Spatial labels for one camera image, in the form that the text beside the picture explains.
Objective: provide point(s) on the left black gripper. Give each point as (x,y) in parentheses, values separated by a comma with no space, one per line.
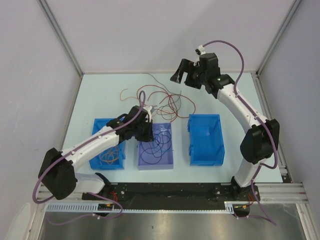
(149,136)

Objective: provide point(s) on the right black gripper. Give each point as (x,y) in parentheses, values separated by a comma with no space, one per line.
(186,66)

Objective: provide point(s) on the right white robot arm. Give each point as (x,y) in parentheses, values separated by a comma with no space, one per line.
(261,141)

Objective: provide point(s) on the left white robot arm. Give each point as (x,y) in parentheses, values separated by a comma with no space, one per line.
(59,169)

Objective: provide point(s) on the middle purple tray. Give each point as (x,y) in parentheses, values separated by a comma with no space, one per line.
(157,154)

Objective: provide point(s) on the left blue bin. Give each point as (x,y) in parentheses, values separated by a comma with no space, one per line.
(111,159)

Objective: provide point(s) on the blue bin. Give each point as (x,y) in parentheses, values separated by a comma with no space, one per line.
(206,146)
(111,159)

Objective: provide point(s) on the right blue bin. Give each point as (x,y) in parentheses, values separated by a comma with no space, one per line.
(206,146)

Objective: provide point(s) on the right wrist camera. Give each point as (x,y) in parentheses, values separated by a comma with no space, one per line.
(200,50)

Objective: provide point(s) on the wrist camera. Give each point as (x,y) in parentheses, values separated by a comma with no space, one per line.
(149,109)
(200,50)

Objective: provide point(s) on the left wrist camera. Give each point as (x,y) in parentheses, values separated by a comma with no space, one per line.
(149,109)

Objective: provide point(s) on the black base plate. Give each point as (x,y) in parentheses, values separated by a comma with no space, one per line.
(177,196)

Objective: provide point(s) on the slotted cable duct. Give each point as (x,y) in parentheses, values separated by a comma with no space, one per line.
(101,208)

